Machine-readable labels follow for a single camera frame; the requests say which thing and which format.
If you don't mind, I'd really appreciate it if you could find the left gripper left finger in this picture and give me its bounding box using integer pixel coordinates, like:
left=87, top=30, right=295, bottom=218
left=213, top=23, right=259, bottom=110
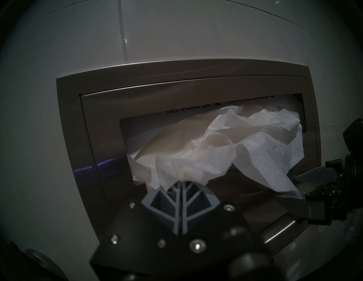
left=90, top=183, right=180, bottom=269

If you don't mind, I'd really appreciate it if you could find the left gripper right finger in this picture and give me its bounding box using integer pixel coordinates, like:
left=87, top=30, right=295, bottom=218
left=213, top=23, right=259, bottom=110
left=179, top=183, right=270, bottom=269

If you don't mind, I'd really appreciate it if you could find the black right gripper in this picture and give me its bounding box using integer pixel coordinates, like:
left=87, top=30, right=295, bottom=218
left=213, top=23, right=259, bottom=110
left=277, top=153, right=363, bottom=224

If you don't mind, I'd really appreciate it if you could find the white paper toilet seat cover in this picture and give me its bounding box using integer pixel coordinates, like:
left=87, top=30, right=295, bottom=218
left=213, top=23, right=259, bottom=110
left=127, top=105, right=305, bottom=200

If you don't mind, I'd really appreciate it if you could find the long steel grab bar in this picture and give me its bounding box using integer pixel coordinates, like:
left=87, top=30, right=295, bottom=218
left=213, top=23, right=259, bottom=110
left=24, top=215, right=309, bottom=281

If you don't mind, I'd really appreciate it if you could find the stainless steel recessed dispenser unit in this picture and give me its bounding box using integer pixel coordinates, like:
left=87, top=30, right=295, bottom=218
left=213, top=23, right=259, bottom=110
left=56, top=59, right=322, bottom=247

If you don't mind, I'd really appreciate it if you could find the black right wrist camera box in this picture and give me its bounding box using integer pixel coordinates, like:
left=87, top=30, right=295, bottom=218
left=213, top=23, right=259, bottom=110
left=342, top=118, right=363, bottom=153

